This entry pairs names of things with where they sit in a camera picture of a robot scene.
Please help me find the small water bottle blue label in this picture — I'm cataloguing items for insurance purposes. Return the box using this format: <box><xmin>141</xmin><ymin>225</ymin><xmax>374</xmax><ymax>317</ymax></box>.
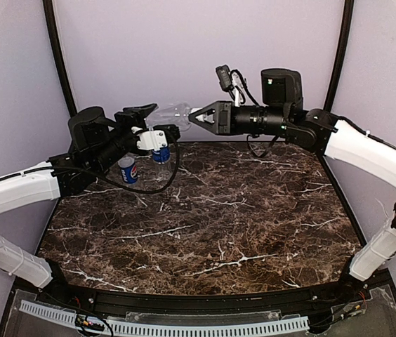
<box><xmin>152</xmin><ymin>147</ymin><xmax>172</xmax><ymax>181</ymax></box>

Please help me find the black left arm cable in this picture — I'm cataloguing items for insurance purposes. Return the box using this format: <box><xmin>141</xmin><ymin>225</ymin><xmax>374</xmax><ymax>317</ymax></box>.
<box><xmin>22</xmin><ymin>140</ymin><xmax>181</xmax><ymax>194</ymax></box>

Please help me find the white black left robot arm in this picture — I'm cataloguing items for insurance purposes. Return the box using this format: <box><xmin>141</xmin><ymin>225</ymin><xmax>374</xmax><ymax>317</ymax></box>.
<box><xmin>0</xmin><ymin>103</ymin><xmax>180</xmax><ymax>289</ymax></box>

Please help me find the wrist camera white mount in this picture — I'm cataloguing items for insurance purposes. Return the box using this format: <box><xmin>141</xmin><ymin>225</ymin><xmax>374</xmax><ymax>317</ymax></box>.
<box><xmin>131</xmin><ymin>126</ymin><xmax>168</xmax><ymax>151</ymax></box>
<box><xmin>215</xmin><ymin>65</ymin><xmax>246</xmax><ymax>107</ymax></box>

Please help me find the white flip bottle cap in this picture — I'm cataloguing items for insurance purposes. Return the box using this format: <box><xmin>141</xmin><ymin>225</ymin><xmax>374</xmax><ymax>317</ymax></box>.
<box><xmin>188</xmin><ymin>108</ymin><xmax>204</xmax><ymax>122</ymax></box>

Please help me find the pepsi bottle blue label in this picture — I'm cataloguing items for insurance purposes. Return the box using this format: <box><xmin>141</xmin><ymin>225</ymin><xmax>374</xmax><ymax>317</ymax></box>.
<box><xmin>117</xmin><ymin>155</ymin><xmax>145</xmax><ymax>190</ymax></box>

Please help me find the black front table rail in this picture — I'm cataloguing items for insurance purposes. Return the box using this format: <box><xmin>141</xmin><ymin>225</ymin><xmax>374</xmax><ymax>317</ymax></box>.
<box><xmin>37</xmin><ymin>282</ymin><xmax>361</xmax><ymax>317</ymax></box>

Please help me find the white slotted cable duct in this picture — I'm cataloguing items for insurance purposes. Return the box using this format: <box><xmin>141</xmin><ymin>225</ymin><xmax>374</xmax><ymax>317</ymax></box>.
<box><xmin>18</xmin><ymin>300</ymin><xmax>310</xmax><ymax>336</ymax></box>

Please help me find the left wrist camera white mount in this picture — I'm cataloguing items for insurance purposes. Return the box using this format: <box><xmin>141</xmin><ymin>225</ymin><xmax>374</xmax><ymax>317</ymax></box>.
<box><xmin>131</xmin><ymin>126</ymin><xmax>168</xmax><ymax>151</ymax></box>

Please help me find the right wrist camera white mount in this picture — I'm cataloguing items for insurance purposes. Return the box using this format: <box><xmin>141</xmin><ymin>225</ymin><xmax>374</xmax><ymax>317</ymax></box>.
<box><xmin>215</xmin><ymin>65</ymin><xmax>246</xmax><ymax>107</ymax></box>

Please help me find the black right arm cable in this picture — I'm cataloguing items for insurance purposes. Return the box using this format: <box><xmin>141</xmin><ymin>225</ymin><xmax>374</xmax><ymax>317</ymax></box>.
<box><xmin>246</xmin><ymin>133</ymin><xmax>283</xmax><ymax>158</ymax></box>

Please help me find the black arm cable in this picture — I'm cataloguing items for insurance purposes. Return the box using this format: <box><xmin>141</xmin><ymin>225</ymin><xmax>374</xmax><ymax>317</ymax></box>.
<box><xmin>246</xmin><ymin>133</ymin><xmax>283</xmax><ymax>158</ymax></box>
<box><xmin>22</xmin><ymin>140</ymin><xmax>181</xmax><ymax>194</ymax></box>

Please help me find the black right rear frame post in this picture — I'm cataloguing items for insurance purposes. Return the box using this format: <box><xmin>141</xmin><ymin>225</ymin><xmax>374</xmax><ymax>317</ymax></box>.
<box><xmin>324</xmin><ymin>0</ymin><xmax>355</xmax><ymax>112</ymax></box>

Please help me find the black right table edge rail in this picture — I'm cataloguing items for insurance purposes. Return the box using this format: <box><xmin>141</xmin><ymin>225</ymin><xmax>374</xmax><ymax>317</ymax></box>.
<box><xmin>317</xmin><ymin>154</ymin><xmax>367</xmax><ymax>247</ymax></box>

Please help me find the black left rear frame post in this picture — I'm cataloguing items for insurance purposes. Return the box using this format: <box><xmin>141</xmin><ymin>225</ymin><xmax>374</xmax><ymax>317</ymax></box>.
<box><xmin>42</xmin><ymin>0</ymin><xmax>77</xmax><ymax>117</ymax></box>

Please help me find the black frame post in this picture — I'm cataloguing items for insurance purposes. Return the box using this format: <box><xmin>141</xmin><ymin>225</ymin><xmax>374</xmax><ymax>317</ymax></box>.
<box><xmin>324</xmin><ymin>0</ymin><xmax>355</xmax><ymax>112</ymax></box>
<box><xmin>42</xmin><ymin>0</ymin><xmax>77</xmax><ymax>117</ymax></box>

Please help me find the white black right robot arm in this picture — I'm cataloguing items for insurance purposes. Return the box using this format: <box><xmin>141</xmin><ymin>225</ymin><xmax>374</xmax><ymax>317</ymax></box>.
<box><xmin>188</xmin><ymin>66</ymin><xmax>396</xmax><ymax>282</ymax></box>

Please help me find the large clear plastic bottle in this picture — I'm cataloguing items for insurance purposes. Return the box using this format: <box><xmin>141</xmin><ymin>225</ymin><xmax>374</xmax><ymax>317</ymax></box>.
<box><xmin>146</xmin><ymin>103</ymin><xmax>192</xmax><ymax>131</ymax></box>

